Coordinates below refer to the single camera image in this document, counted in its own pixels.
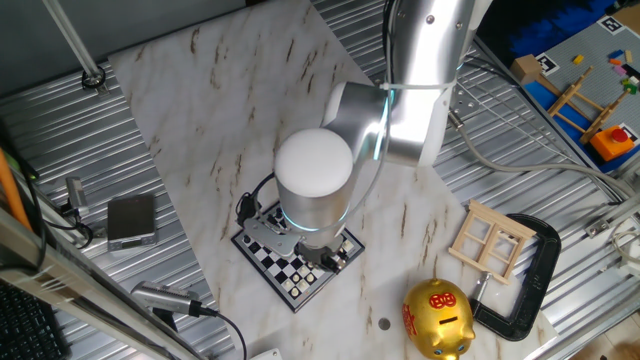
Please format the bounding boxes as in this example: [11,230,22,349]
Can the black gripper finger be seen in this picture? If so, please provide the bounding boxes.
[323,255,348,274]

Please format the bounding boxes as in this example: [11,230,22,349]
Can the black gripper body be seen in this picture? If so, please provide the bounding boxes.
[318,243,347,260]

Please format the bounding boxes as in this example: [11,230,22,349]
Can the black white chessboard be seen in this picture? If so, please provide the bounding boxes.
[230,202,366,314]

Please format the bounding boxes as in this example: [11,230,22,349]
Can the golden piggy bank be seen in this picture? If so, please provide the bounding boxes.
[402,278,477,360]

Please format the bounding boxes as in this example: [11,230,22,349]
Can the silver digital scale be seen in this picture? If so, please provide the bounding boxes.
[106,193,158,253]

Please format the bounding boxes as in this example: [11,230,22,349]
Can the black C-clamp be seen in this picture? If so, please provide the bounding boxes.
[469,213,563,343]

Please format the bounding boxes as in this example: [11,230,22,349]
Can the blue board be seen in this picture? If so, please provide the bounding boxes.
[522,79,640,175]

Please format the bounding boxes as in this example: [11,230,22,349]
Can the wooden cube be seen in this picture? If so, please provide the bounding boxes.
[509,53,544,86]

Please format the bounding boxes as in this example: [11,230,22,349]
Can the paper fiducial tag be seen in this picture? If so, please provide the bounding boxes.
[534,52,560,77]
[598,14,626,36]
[618,122,640,146]

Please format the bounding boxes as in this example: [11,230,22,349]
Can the orange box with red button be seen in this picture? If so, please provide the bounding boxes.
[588,124,636,163]

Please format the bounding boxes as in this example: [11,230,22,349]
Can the white power adapter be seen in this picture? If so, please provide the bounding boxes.
[615,248,640,280]

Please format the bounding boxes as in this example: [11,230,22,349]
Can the blue foam sheet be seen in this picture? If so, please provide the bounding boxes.
[508,0,619,59]

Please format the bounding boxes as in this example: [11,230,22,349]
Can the black keyboard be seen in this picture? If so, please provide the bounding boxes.
[0,279,69,360]

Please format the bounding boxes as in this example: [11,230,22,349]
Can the orange pole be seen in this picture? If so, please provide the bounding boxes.
[0,147,32,232]

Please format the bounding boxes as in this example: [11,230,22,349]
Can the grey brick baseplate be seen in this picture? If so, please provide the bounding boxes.
[534,14,640,151]

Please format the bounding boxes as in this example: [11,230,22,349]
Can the wrist camera on silver bracket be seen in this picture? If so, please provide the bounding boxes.
[235,192,302,259]

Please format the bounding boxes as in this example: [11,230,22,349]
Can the black camera cable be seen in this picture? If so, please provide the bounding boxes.
[198,304,249,360]

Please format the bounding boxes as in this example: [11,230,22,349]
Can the wooden window frame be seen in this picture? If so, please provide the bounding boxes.
[447,199,538,286]

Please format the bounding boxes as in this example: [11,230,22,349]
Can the silver finned camera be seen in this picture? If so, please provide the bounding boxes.
[130,280,204,334]

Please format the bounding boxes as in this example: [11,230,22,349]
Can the grey cable with metal connector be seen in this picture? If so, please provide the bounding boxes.
[446,110,635,201]

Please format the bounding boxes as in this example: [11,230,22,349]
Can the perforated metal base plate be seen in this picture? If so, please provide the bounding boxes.
[448,79,482,121]

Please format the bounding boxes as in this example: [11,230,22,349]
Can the aluminium frame bar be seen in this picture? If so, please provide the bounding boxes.
[0,204,206,360]

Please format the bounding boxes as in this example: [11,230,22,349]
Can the small silver camera on mount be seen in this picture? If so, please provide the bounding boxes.
[64,176,91,219]

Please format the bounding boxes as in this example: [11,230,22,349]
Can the metal corner bracket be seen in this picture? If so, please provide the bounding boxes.
[584,217,612,239]

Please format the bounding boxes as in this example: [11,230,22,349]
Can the wooden easel frame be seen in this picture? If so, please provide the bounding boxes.
[546,65,632,145]

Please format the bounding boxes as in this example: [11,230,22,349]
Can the white camera pole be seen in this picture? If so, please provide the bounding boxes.
[41,0,108,96]

